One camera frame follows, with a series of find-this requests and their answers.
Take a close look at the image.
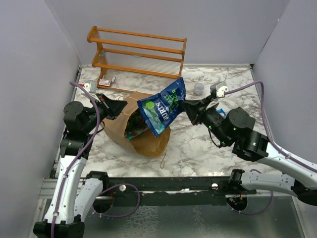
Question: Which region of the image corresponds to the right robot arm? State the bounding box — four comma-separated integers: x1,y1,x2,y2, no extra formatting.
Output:
180,99,317,206

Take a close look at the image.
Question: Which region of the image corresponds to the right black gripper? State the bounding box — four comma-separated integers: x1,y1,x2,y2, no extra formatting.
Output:
181,94,231,146

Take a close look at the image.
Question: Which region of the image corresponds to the green snack packet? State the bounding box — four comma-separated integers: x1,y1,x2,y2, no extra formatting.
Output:
124,109,149,141

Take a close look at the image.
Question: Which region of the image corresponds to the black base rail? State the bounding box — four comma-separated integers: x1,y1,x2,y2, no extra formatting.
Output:
89,171,258,214

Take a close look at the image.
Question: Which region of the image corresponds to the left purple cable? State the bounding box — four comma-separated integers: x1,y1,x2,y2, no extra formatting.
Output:
49,81,101,238

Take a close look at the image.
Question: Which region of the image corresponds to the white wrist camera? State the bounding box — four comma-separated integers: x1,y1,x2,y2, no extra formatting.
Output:
210,82,229,99
79,80,98,94

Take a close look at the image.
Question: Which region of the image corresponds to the brown paper bag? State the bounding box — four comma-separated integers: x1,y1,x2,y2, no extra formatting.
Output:
103,92,171,158

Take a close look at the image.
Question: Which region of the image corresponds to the small clear plastic cup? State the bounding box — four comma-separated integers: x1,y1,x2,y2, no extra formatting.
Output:
193,82,205,96

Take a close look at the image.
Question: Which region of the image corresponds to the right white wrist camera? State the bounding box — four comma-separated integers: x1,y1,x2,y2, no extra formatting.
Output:
210,82,229,99

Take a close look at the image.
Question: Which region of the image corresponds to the blue salt vinegar chips bag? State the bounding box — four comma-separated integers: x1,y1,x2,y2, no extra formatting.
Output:
137,77,186,137

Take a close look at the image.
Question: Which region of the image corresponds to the blue m&m's snack packet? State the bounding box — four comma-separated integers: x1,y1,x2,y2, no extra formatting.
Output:
217,109,226,118

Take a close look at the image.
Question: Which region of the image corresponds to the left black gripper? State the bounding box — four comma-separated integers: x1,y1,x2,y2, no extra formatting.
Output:
83,93,127,133

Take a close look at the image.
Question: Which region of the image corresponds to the small red white box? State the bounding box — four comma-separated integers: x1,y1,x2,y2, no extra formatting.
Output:
99,75,116,87

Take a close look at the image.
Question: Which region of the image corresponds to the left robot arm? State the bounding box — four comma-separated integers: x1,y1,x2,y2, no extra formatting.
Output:
33,93,127,238

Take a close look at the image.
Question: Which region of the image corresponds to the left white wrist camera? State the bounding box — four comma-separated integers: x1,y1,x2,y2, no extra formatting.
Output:
79,80,98,94

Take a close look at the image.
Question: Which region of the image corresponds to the wooden shelf rack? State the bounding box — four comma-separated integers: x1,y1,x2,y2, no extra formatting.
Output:
87,26,187,92

